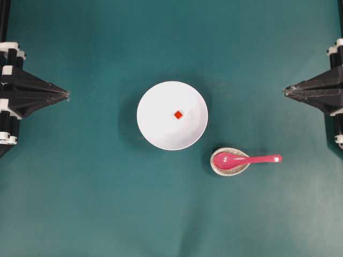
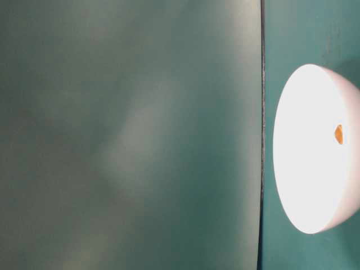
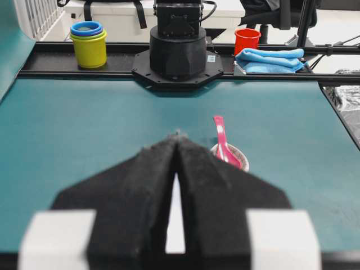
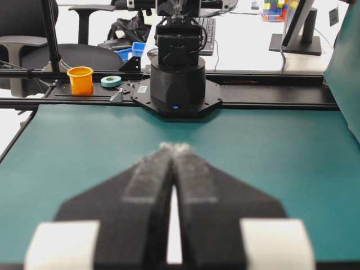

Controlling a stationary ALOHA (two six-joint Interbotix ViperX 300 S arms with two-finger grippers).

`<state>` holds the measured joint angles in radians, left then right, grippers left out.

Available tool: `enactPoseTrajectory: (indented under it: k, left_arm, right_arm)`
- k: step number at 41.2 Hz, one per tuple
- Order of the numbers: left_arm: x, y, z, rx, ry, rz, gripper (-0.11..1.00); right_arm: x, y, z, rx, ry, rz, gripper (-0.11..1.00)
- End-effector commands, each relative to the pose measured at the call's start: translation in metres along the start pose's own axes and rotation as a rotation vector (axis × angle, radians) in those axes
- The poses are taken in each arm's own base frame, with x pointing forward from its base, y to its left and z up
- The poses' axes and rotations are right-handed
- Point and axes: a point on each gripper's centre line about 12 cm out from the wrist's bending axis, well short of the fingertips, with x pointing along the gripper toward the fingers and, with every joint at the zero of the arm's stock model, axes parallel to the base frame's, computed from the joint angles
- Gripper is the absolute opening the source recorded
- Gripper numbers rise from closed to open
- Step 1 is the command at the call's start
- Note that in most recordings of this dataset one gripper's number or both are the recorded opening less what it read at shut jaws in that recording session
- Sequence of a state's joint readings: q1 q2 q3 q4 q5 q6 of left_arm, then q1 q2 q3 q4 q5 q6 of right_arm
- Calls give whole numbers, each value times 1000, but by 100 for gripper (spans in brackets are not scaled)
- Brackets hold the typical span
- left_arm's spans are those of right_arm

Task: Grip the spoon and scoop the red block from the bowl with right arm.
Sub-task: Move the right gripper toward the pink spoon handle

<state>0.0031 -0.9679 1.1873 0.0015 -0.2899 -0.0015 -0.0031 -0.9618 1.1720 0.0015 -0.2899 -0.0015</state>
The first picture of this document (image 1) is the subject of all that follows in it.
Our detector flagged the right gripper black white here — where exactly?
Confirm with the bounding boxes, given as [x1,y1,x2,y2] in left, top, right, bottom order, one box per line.
[283,38,343,149]

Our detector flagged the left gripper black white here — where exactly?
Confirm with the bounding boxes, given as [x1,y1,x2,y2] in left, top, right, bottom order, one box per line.
[1,42,69,145]

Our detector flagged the pink ceramic soup spoon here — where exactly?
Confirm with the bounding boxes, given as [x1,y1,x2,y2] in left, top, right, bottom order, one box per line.
[213,152,282,170]

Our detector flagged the speckled ceramic spoon rest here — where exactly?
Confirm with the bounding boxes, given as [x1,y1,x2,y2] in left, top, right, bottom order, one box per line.
[210,147,249,177]

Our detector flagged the white round bowl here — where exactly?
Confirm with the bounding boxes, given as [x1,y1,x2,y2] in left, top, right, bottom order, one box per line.
[137,81,208,151]

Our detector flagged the small red block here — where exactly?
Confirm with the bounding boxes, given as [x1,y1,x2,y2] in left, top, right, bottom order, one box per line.
[174,111,183,119]

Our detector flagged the black left frame rail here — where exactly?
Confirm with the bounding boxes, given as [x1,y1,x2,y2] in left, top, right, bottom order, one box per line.
[0,0,11,42]

